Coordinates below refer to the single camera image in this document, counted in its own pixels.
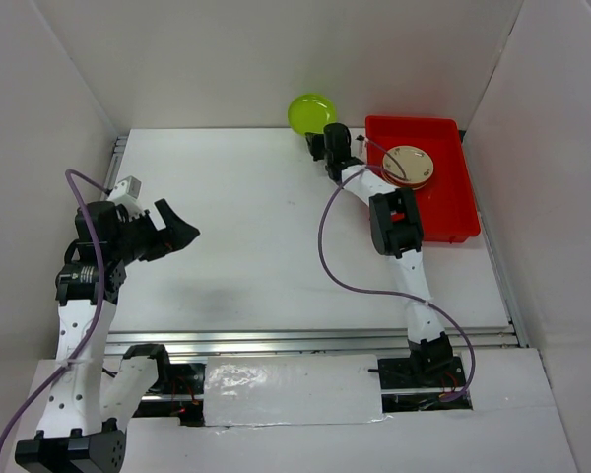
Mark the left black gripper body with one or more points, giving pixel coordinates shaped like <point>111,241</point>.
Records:
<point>140,237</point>

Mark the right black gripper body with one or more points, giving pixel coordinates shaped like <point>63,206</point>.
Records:
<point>328,155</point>

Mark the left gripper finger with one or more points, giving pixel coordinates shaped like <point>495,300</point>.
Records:
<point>176,231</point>
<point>172,244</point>

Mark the lime green plate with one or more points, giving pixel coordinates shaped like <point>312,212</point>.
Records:
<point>310,113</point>

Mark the cream plate with motifs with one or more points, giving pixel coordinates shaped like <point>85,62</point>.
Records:
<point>408,163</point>

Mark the orange plate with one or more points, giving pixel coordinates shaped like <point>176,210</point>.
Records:
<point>396,181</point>

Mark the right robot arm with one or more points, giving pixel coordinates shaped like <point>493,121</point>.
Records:
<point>397,234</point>

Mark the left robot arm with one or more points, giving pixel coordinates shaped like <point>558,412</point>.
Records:
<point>83,427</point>

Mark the red plastic bin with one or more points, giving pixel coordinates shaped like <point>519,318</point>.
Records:
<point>447,204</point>

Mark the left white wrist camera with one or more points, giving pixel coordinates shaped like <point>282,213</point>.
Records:
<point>126,193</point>

